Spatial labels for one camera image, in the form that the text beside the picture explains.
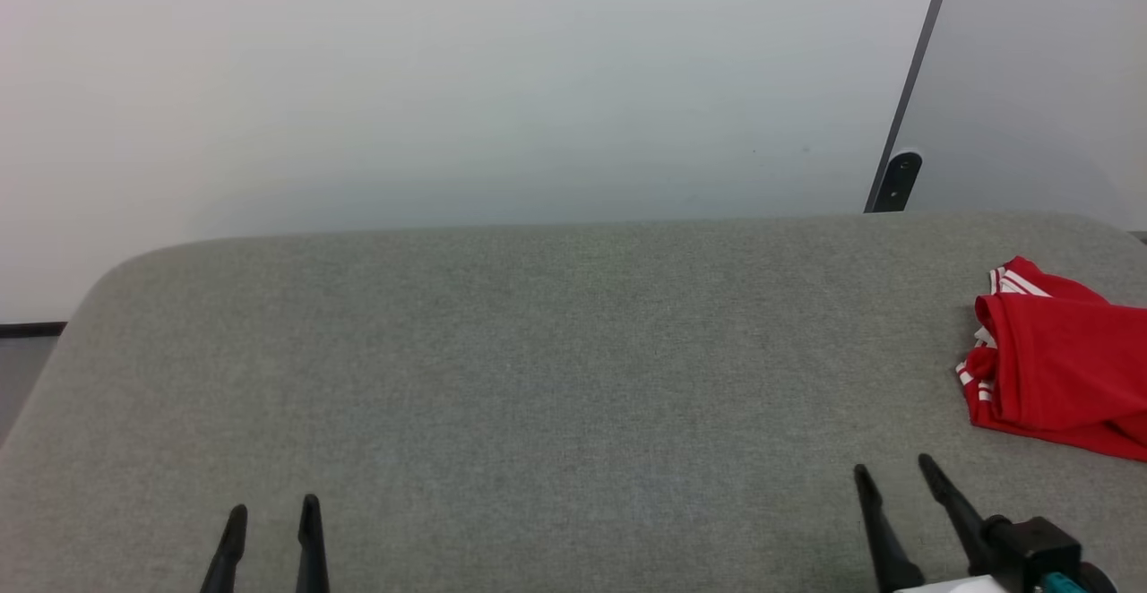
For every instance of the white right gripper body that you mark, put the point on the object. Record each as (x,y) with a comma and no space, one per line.
(968,586)

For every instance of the dark door frame strip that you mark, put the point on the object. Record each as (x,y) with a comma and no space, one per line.
(923,38)

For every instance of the black door hinge bracket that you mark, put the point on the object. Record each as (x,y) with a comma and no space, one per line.
(898,183)

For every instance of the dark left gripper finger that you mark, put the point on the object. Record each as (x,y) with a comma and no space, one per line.
(228,557)
(313,548)

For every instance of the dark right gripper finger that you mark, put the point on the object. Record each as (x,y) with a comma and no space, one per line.
(963,517)
(883,530)

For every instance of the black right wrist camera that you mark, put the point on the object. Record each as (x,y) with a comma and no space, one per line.
(1030,548)

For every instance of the red and white basketball jersey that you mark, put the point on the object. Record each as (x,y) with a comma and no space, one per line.
(1066,369)

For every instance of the black baseboard strip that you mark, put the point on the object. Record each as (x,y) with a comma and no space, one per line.
(31,330)

